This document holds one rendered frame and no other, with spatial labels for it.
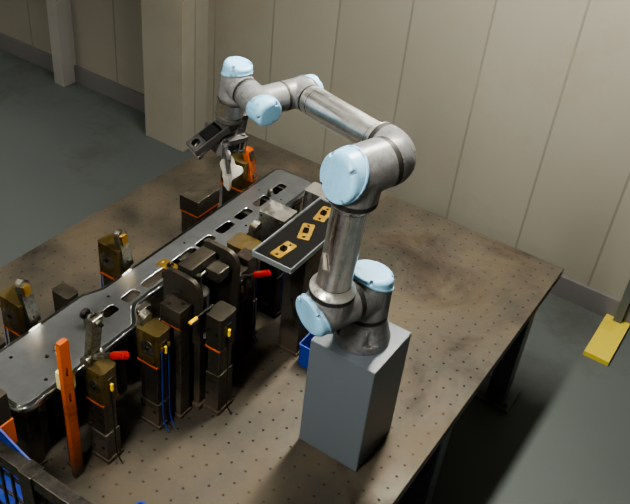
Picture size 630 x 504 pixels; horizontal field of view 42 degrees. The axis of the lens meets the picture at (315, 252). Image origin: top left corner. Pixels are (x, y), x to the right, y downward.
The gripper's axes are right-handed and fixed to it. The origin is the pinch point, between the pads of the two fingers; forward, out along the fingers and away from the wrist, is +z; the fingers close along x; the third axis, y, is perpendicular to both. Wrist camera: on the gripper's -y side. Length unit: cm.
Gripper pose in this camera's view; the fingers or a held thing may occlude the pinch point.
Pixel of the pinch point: (211, 176)
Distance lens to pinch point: 228.5
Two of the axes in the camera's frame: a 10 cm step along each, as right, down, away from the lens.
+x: -6.0, -6.3, 5.0
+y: 7.7, -2.8, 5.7
